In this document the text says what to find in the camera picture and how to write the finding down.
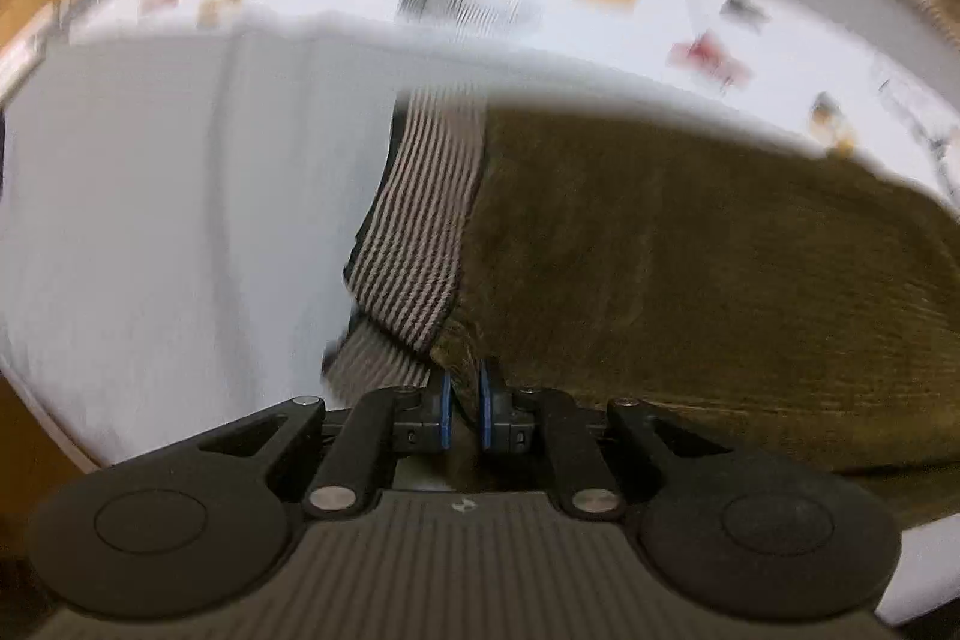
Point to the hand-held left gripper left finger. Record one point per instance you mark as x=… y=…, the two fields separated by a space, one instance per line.
x=446 y=413

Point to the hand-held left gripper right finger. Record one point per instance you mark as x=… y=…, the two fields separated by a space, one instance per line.
x=486 y=413

